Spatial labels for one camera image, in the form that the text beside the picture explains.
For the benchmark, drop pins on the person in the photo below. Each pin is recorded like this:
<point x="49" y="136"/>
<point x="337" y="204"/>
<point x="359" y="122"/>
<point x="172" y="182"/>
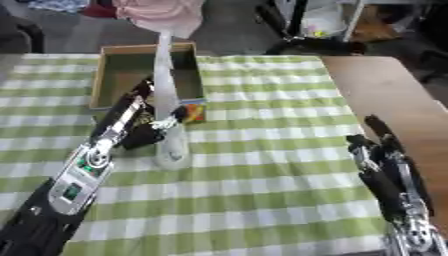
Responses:
<point x="160" y="15"/>

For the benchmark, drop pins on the black chair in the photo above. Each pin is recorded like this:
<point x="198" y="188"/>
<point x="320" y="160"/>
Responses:
<point x="23" y="30"/>

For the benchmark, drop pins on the black tripod base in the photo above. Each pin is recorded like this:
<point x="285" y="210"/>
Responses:
<point x="315" y="45"/>

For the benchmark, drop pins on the brown cardboard carton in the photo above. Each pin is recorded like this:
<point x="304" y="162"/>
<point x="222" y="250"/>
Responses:
<point x="373" y="30"/>

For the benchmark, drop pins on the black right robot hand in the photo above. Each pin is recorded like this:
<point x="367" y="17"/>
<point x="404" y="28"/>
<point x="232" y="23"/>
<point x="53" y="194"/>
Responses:
<point x="392" y="180"/>

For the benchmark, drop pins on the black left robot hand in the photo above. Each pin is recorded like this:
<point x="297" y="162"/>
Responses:
<point x="125" y="113"/>

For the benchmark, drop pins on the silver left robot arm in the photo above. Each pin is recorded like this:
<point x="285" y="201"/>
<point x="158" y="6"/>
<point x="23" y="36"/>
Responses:
<point x="73" y="190"/>

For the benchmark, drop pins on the tall clear plastic bottle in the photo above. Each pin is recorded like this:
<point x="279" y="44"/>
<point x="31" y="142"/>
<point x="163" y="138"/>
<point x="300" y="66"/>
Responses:
<point x="165" y="86"/>

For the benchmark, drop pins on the blue patterned cloth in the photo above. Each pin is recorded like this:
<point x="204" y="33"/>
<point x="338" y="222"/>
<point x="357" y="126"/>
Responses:
<point x="57" y="5"/>

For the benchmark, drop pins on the white plastic bag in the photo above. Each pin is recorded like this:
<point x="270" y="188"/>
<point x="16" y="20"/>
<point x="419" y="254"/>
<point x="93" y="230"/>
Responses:
<point x="322" y="20"/>

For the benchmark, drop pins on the tan cardboard box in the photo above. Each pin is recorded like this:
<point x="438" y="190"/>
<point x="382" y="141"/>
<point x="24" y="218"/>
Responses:
<point x="125" y="71"/>

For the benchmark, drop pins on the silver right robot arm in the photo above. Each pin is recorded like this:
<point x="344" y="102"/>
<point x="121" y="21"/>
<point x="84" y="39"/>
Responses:
<point x="420" y="238"/>

